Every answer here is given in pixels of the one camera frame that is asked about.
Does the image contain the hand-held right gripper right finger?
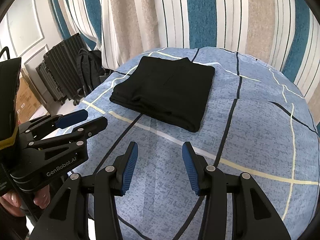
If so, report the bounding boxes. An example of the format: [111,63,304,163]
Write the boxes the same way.
[182,141,292,240]

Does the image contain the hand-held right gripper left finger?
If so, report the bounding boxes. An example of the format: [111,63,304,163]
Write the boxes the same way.
[30,141,139,240]

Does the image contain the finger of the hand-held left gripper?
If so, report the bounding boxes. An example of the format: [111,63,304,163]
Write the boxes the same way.
[28,116,109,159]
[18,109,89,137]

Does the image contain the black pants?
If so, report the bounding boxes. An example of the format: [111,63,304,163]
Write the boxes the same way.
[109,56,216,133]

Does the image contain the person's left hand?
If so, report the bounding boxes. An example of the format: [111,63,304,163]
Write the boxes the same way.
[0,186,52,217]

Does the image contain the dark grey ribbed suitcase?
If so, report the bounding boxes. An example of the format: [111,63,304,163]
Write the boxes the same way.
[35,32,87,107]

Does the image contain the cardboard box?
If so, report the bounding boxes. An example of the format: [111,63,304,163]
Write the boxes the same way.
[15,66,48,123]

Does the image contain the black backpack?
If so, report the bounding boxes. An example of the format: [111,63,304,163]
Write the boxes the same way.
[76,49,108,98]

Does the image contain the blue patterned bed sheet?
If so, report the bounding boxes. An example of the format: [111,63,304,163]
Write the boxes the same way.
[67,46,320,240]

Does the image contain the striped curtain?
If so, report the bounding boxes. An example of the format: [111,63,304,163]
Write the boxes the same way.
[47,0,320,110]

